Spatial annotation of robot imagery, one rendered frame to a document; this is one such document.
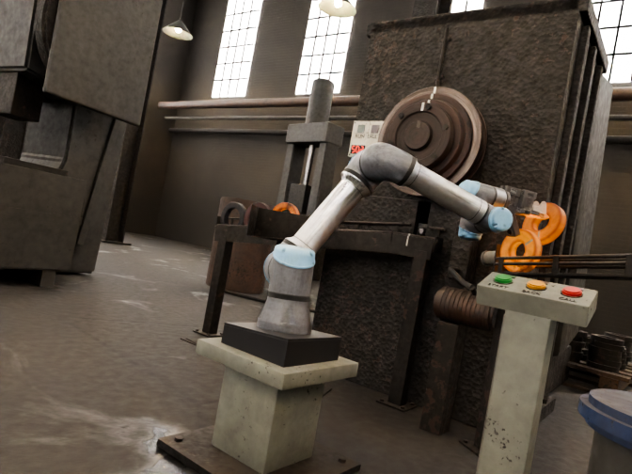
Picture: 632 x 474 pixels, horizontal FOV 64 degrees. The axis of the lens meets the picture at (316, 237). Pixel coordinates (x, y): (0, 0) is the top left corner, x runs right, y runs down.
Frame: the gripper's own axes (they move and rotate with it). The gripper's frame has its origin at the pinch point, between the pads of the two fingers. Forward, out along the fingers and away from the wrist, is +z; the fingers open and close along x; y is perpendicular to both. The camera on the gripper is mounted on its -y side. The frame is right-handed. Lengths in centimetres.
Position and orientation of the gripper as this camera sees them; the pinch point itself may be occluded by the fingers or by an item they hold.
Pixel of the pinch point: (545, 218)
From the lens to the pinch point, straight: 194.5
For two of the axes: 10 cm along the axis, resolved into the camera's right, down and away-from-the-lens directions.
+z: 9.3, 2.0, 3.1
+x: -3.0, -0.8, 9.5
